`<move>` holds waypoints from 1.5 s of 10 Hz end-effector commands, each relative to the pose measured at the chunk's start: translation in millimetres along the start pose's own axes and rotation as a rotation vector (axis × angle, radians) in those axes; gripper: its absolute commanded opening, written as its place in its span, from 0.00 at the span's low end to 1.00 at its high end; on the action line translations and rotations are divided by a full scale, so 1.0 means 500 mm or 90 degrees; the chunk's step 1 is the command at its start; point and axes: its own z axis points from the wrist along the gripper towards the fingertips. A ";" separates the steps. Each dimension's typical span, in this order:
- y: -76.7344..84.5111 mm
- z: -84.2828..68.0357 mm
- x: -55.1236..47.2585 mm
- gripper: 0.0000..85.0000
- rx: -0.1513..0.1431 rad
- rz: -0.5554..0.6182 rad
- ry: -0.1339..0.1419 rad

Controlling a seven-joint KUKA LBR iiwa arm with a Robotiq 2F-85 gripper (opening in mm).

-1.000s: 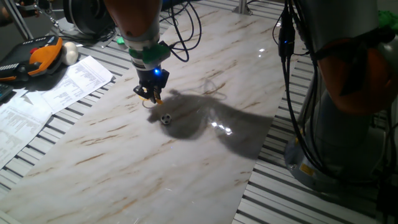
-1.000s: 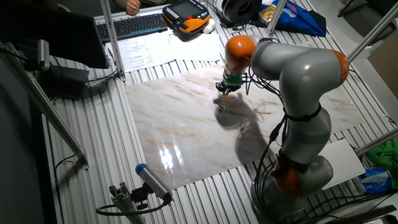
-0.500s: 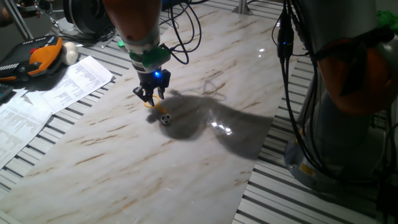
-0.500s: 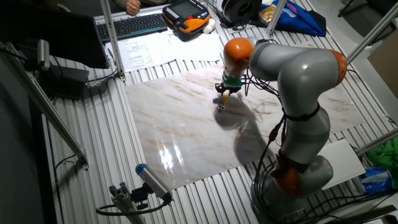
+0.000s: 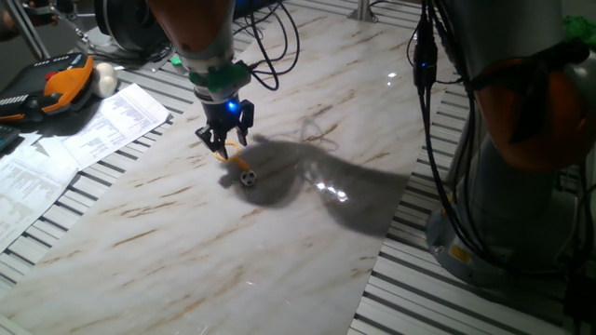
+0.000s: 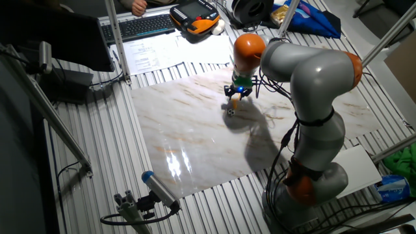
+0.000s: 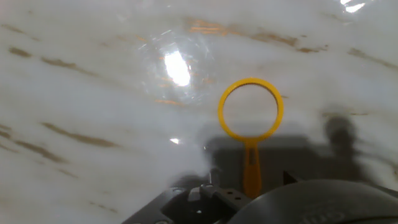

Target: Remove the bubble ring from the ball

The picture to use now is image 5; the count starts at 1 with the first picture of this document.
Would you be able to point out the printed white paper sheet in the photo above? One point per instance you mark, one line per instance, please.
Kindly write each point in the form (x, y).
(28, 191)
(116, 125)

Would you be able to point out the aluminium profile post with foot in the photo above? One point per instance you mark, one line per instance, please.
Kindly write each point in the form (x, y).
(362, 10)

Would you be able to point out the white rounded plastic object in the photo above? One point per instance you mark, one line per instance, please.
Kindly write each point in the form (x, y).
(104, 79)

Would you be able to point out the black filament spool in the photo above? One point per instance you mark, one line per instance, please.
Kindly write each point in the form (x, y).
(130, 23)

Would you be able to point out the small green plastic piece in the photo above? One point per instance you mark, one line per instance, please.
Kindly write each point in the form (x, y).
(176, 60)

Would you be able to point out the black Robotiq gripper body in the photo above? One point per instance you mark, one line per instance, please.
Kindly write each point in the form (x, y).
(221, 114)

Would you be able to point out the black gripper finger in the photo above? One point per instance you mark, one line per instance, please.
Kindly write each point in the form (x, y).
(247, 116)
(213, 139)

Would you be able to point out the orange grey teach pendant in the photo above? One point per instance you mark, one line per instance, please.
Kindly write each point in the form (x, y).
(60, 86)

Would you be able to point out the green cloth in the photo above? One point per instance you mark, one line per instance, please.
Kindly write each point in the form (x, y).
(579, 28)

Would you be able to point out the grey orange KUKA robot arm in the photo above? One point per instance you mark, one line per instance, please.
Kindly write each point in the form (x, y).
(195, 23)

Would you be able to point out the small black white soccer ball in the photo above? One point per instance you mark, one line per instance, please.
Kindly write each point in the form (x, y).
(248, 178)

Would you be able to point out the marble pattern board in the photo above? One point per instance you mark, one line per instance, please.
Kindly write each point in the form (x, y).
(163, 256)

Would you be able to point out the thin grey metal rod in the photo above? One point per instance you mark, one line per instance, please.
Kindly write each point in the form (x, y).
(28, 30)

